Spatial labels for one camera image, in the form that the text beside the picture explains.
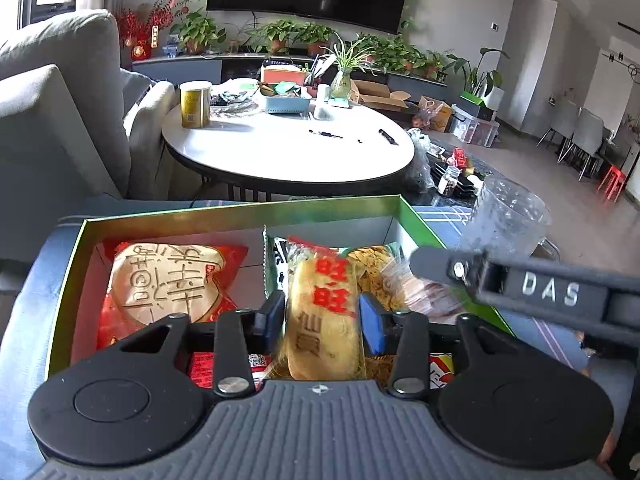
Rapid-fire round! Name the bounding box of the red flower decoration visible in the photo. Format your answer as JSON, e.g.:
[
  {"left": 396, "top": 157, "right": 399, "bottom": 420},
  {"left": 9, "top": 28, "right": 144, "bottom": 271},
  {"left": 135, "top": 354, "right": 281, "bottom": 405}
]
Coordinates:
[{"left": 115, "top": 0, "right": 190, "bottom": 61}]

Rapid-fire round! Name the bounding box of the clear-wrapped bread slice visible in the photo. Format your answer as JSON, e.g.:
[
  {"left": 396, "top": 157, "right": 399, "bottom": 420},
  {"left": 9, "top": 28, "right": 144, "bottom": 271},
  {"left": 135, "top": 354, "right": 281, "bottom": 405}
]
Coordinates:
[{"left": 382, "top": 258, "right": 462, "bottom": 322}]

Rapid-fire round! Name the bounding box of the spider plant in vase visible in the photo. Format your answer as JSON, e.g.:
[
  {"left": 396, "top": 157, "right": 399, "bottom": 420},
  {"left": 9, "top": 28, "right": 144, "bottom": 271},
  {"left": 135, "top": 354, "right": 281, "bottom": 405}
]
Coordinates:
[{"left": 326, "top": 35, "right": 374, "bottom": 100}]

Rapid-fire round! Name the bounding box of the clear plastic storage bin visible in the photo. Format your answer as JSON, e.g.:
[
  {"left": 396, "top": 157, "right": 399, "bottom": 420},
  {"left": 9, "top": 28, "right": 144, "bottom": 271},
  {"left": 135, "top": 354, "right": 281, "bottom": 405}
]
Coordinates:
[{"left": 450, "top": 105, "right": 499, "bottom": 148}]

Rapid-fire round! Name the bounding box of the yellow rice cracker pack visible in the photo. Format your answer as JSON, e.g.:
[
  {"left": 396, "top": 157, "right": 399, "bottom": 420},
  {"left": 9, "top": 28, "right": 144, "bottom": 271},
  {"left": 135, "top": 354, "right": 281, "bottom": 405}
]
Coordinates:
[{"left": 284, "top": 251, "right": 367, "bottom": 382}]

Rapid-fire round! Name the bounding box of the round white table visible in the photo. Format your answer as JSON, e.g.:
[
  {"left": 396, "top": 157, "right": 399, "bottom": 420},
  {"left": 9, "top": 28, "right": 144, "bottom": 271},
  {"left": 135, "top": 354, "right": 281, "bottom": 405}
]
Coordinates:
[{"left": 162, "top": 104, "right": 416, "bottom": 196}]

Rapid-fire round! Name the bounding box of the grey armchair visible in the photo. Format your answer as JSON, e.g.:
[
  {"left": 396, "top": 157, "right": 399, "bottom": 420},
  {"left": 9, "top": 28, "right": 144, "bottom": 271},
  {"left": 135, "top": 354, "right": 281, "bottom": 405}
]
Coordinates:
[{"left": 1, "top": 10, "right": 178, "bottom": 263}]

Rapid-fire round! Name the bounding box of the open cardboard box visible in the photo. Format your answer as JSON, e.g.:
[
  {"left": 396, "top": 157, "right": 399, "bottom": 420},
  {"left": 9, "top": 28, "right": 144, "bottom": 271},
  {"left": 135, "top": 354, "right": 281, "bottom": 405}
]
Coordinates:
[{"left": 350, "top": 79, "right": 410, "bottom": 112}]

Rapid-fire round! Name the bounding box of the red stool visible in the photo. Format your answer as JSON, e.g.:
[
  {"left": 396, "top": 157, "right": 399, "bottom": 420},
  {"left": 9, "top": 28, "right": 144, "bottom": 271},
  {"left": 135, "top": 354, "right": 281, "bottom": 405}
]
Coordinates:
[{"left": 597, "top": 165, "right": 627, "bottom": 203}]

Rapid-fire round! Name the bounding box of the light blue tray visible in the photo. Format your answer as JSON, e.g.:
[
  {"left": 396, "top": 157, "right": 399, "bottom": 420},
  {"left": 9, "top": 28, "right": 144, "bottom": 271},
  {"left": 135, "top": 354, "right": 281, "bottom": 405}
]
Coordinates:
[{"left": 262, "top": 96, "right": 311, "bottom": 115}]

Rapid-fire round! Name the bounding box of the red snack bag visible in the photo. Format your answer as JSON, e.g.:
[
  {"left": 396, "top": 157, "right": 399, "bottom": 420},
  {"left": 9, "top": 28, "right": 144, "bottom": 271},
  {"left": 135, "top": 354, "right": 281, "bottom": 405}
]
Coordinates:
[{"left": 186, "top": 352, "right": 272, "bottom": 391}]

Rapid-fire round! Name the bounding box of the green cardboard box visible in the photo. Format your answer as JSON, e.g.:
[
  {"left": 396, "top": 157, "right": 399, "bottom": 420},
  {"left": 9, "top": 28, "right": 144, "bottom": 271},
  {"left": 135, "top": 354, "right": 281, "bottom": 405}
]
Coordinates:
[{"left": 46, "top": 194, "right": 516, "bottom": 391}]

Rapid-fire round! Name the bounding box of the yellow tin can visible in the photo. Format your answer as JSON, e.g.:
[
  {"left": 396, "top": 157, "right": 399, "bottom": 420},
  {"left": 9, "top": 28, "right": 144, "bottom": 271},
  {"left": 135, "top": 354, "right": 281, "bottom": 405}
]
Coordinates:
[{"left": 179, "top": 80, "right": 212, "bottom": 129}]

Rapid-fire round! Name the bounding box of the red round-cracker bag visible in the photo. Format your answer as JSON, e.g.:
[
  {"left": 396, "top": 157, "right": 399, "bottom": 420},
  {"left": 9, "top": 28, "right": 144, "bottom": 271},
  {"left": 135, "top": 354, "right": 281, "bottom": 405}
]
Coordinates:
[{"left": 96, "top": 242, "right": 248, "bottom": 350}]

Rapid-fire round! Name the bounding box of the round dark marble table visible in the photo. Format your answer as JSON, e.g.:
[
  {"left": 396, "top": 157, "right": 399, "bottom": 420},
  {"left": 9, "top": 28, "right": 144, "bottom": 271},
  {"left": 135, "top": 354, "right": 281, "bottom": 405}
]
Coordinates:
[{"left": 401, "top": 128, "right": 501, "bottom": 208}]

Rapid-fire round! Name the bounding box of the right hand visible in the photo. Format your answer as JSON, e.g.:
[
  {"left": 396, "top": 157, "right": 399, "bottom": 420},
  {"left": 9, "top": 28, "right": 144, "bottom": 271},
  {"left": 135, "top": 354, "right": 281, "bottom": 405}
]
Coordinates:
[{"left": 596, "top": 431, "right": 616, "bottom": 474}]

